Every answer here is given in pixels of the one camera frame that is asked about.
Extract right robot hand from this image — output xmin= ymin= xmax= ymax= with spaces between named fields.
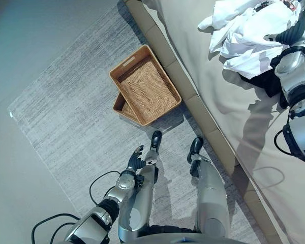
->
xmin=263 ymin=0 xmax=305 ymax=48

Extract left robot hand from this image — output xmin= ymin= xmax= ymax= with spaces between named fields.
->
xmin=128 ymin=145 xmax=158 ymax=175

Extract white clothes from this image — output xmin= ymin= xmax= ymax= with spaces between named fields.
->
xmin=197 ymin=0 xmax=300 ymax=80

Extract dark left robot foot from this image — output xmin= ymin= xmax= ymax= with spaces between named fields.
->
xmin=149 ymin=130 xmax=164 ymax=154

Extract dark robot foot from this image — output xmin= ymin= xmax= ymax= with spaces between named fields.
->
xmin=149 ymin=130 xmax=164 ymax=154
xmin=187 ymin=137 xmax=204 ymax=164

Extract silver left robot leg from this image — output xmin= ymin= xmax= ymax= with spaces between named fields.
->
xmin=117 ymin=148 xmax=160 ymax=242

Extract silver robot leg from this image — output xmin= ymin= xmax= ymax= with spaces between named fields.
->
xmin=117 ymin=148 xmax=160 ymax=242
xmin=190 ymin=153 xmax=231 ymax=234

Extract black garment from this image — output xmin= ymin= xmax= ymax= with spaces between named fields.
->
xmin=240 ymin=54 xmax=286 ymax=99

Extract small brown wicker basket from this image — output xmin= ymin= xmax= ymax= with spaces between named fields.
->
xmin=112 ymin=92 xmax=141 ymax=123

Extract dark right robot foot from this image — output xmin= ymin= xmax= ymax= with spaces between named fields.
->
xmin=187 ymin=137 xmax=204 ymax=164

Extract large brown wicker basket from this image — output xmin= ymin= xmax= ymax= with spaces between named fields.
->
xmin=109 ymin=44 xmax=182 ymax=127

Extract grey rug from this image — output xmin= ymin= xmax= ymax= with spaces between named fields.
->
xmin=7 ymin=0 xmax=270 ymax=244

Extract silver right robot leg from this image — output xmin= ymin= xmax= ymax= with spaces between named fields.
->
xmin=190 ymin=153 xmax=231 ymax=234

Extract bed with beige sheet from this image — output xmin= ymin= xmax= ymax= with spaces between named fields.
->
xmin=142 ymin=0 xmax=305 ymax=244

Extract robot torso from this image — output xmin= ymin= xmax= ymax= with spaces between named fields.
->
xmin=121 ymin=225 xmax=248 ymax=244

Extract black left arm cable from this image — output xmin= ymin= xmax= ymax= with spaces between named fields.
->
xmin=31 ymin=170 xmax=123 ymax=244

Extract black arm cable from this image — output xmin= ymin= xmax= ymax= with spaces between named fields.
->
xmin=31 ymin=170 xmax=123 ymax=244
xmin=273 ymin=129 xmax=305 ymax=226

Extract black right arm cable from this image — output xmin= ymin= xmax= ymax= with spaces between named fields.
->
xmin=273 ymin=129 xmax=305 ymax=226

